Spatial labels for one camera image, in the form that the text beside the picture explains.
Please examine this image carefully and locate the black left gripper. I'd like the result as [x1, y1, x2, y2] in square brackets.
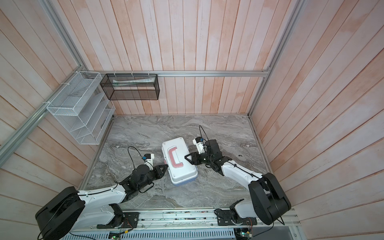
[138, 164, 169, 190]

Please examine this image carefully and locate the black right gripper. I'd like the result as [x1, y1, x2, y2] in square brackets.
[185, 150, 214, 165]

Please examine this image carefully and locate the white and blue tool box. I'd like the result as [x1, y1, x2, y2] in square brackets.
[162, 137, 198, 186]

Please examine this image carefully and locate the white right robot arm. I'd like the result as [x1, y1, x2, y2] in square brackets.
[185, 137, 292, 226]

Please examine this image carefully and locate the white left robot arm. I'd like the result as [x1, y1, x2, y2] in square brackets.
[35, 164, 168, 240]

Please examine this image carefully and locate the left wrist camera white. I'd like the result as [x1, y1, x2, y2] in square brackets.
[142, 154, 155, 170]

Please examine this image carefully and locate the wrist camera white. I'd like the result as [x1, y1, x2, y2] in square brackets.
[193, 136, 206, 154]
[142, 154, 155, 170]

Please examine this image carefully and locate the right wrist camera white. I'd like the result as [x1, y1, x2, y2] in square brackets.
[193, 136, 206, 154]

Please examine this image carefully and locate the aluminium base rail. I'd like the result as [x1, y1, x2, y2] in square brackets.
[70, 208, 301, 232]

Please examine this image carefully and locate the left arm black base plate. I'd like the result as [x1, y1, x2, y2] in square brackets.
[97, 212, 140, 229]

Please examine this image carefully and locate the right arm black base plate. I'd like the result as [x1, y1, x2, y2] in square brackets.
[214, 209, 257, 227]

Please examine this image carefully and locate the white ventilated cable duct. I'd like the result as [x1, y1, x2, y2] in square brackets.
[62, 228, 236, 240]

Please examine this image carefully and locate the black wire mesh basket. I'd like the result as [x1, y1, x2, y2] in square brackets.
[101, 73, 160, 101]

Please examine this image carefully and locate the white wire mesh shelf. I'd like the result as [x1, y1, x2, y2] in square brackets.
[47, 72, 115, 145]

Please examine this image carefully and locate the aluminium frame horizontal bar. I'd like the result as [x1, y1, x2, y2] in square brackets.
[98, 70, 269, 77]

